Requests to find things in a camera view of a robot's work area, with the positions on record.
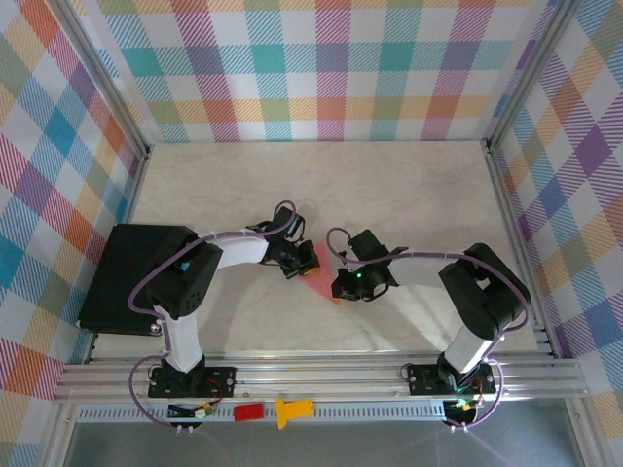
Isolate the pink paper sheet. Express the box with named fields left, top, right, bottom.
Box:
left=296, top=240, right=345, bottom=306

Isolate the yellow plastic tool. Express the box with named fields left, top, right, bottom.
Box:
left=275, top=397, right=315, bottom=432

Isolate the red plastic block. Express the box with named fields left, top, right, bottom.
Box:
left=233, top=402, right=266, bottom=422

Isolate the black round disc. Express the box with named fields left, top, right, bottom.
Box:
left=445, top=407, right=479, bottom=427

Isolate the black flat case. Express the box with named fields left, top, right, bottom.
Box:
left=77, top=223, right=194, bottom=337

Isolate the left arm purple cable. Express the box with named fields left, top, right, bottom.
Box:
left=127, top=200, right=299, bottom=432

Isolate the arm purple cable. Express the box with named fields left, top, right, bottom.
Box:
left=325, top=226, right=531, bottom=434
left=127, top=200, right=299, bottom=432

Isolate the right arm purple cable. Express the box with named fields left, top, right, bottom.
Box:
left=325, top=226, right=531, bottom=434

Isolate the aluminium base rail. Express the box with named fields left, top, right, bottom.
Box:
left=52, top=353, right=591, bottom=404

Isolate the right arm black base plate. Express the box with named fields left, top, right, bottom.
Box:
left=406, top=362, right=498, bottom=396

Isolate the slotted metal cable tray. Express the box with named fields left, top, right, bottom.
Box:
left=76, top=401, right=448, bottom=424

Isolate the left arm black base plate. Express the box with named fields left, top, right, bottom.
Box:
left=148, top=365, right=238, bottom=401

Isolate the aluminium side rail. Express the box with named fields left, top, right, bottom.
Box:
left=82, top=143, right=155, bottom=365
left=482, top=141, right=559, bottom=360

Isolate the aluminium corner post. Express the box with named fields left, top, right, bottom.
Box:
left=482, top=0, right=583, bottom=150
left=51, top=0, right=153, bottom=158

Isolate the aluminium frame leg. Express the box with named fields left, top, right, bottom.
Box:
left=41, top=402, right=75, bottom=467
left=566, top=401, right=604, bottom=467

